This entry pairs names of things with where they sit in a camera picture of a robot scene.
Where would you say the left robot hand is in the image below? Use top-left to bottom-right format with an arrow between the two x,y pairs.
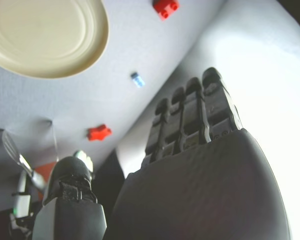
31,66 -> 293,240

